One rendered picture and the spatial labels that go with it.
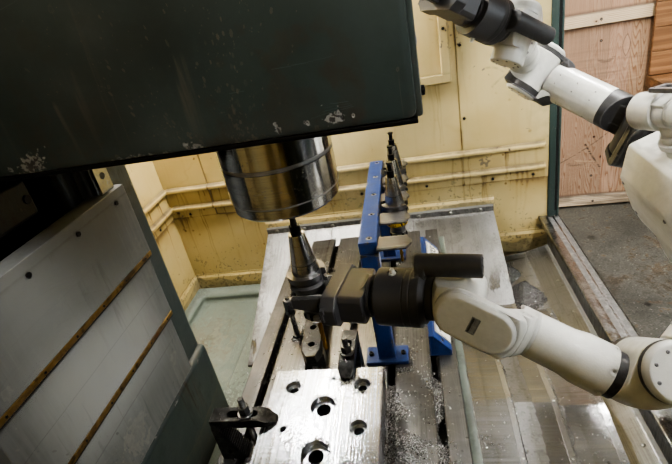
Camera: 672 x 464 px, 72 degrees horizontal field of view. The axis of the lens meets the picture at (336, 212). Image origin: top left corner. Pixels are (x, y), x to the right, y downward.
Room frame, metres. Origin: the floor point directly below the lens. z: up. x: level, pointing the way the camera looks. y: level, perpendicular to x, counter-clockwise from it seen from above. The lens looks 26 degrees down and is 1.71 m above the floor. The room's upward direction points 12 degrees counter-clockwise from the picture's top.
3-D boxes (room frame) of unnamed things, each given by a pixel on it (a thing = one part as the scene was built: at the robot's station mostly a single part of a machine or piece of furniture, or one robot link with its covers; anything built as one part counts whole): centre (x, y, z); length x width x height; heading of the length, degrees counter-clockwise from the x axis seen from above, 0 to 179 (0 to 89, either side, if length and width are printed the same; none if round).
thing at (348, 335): (0.77, 0.04, 0.97); 0.13 x 0.03 x 0.15; 168
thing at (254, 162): (0.63, 0.07, 1.50); 0.16 x 0.16 x 0.12
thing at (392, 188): (0.99, -0.14, 1.26); 0.04 x 0.04 x 0.07
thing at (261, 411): (0.65, 0.25, 0.97); 0.13 x 0.03 x 0.15; 78
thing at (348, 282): (0.59, -0.02, 1.27); 0.13 x 0.12 x 0.10; 156
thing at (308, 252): (0.63, 0.07, 1.35); 0.04 x 0.04 x 0.07
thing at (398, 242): (0.83, -0.11, 1.21); 0.07 x 0.05 x 0.01; 78
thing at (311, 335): (0.95, 0.11, 0.93); 0.26 x 0.05 x 0.06; 173
